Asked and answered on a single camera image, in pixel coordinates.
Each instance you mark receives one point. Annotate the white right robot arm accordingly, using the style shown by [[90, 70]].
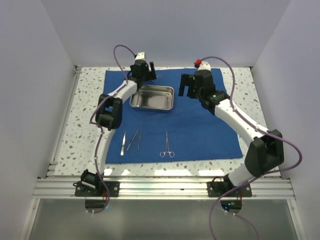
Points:
[[265, 148]]

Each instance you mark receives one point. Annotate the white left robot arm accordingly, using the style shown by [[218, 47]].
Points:
[[108, 117]]

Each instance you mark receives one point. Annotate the wide steel tweezers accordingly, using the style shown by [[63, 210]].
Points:
[[122, 151]]

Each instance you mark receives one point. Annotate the stainless steel tray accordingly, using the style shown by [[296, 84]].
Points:
[[153, 97]]

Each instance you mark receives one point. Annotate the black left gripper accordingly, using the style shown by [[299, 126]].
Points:
[[151, 74]]

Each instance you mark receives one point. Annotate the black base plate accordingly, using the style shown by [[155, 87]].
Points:
[[86, 190], [217, 187]]

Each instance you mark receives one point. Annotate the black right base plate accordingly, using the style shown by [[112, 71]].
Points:
[[217, 187]]

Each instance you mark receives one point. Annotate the aluminium front rail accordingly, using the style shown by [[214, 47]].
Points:
[[163, 188]]

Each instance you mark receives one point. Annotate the aluminium left side rail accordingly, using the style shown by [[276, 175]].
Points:
[[53, 161]]

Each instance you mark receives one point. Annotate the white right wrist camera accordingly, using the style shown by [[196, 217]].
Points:
[[204, 66]]

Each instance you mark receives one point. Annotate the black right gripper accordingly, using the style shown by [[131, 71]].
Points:
[[186, 80]]

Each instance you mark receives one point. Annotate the blue surgical cloth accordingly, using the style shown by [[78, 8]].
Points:
[[193, 132]]

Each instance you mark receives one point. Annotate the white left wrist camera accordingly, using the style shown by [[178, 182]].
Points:
[[140, 56]]

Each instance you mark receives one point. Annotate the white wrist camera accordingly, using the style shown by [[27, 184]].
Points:
[[140, 56], [204, 66]]

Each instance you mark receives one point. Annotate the aluminium rail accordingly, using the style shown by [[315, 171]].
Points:
[[53, 161], [163, 188]]

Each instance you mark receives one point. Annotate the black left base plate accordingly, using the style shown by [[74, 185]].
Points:
[[86, 190]]

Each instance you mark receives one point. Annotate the steel hemostat clamp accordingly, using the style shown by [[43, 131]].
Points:
[[158, 77], [167, 151]]

